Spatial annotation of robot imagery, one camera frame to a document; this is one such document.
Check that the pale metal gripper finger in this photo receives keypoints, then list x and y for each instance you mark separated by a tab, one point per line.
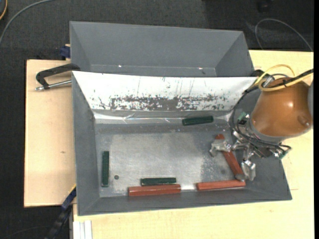
249	169
220	146

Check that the red-brown flat block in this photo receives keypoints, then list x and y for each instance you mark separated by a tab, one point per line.
233	162
154	190
220	185

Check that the dark green flat block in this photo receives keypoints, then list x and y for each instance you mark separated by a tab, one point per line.
105	168
158	181
197	120

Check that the grey metal bin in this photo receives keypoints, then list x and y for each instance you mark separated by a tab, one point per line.
154	153

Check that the pale wood flat board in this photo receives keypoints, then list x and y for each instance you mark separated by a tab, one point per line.
48	138

